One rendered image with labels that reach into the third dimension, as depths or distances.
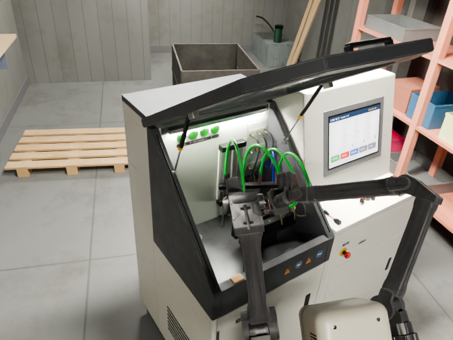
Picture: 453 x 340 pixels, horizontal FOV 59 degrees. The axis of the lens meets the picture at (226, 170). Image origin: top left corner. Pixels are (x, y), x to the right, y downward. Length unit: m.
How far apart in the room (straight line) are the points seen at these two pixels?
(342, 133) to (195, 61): 3.64
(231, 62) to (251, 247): 4.76
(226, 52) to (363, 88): 3.54
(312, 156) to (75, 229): 2.19
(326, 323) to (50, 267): 2.50
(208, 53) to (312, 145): 3.68
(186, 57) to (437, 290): 3.93
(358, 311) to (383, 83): 1.51
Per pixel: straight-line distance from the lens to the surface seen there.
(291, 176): 1.57
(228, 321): 1.90
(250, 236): 1.01
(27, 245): 3.55
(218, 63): 5.63
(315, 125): 2.05
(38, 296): 3.13
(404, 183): 1.33
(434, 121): 3.75
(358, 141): 2.31
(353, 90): 2.22
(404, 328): 1.38
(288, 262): 1.90
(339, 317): 1.14
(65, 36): 6.49
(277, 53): 7.51
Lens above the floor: 2.24
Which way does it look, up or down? 32 degrees down
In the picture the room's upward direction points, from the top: 3 degrees clockwise
